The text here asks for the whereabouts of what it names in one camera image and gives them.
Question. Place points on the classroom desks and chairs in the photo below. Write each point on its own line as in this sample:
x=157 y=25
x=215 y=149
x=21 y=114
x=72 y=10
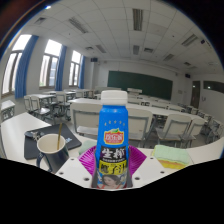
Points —
x=143 y=123

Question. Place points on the ceiling projector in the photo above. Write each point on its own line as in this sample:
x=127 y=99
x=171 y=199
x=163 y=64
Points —
x=203 y=42

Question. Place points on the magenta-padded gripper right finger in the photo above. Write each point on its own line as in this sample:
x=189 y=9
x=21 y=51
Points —
x=148 y=168

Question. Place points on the dark high wall window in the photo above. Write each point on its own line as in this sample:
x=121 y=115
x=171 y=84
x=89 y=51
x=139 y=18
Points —
x=214 y=86

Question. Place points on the blue white-capped drink bottle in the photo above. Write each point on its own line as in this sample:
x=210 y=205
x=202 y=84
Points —
x=112 y=133

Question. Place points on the tall window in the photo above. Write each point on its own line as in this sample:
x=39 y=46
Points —
x=75 y=68
x=15 y=65
x=50 y=65

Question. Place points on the dark blue mug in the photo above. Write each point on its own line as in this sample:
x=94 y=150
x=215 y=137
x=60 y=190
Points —
x=53 y=158

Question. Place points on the thin golden spoon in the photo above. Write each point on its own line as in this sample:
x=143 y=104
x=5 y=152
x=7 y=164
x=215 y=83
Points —
x=59 y=135

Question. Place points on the yellow sponge with green cloth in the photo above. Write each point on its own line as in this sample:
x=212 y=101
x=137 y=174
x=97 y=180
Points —
x=171 y=156

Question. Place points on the black mouse pad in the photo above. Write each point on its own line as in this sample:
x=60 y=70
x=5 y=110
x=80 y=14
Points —
x=71 y=140

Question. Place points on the dark wooden door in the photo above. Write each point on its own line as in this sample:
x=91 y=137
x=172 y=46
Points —
x=196 y=94

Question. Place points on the bunch of keys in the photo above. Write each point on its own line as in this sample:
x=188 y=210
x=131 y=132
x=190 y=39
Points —
x=33 y=135

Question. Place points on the green chalkboard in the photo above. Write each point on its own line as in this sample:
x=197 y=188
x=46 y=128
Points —
x=140 y=83

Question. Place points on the ceiling lights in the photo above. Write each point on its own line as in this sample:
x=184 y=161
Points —
x=137 y=20

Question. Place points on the black wall speaker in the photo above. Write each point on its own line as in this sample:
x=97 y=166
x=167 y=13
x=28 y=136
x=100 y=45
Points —
x=94 y=60
x=187 y=76

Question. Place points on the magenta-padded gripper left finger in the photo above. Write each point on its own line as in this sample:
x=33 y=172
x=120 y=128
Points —
x=75 y=170

